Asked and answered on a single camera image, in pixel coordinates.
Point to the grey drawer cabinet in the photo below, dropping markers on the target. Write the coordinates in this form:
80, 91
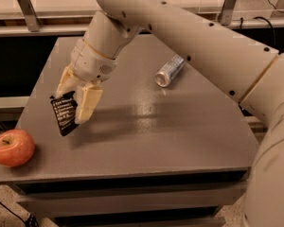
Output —
149, 156

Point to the left metal bracket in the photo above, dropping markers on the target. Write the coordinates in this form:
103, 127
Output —
32, 21

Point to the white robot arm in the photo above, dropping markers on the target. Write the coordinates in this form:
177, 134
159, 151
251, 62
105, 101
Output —
250, 72

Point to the black rxbar chocolate wrapper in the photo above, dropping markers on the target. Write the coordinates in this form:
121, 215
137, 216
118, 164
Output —
64, 108

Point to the right metal bracket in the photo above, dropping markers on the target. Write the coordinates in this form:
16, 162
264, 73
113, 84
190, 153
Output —
225, 17

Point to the red apple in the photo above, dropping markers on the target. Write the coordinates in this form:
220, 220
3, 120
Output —
16, 148

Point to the metal bracket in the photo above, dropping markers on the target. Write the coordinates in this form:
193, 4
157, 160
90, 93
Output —
225, 17
32, 21

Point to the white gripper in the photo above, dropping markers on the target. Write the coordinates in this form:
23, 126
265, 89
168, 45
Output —
91, 62

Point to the silver drink can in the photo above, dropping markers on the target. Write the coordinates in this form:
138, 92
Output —
167, 73

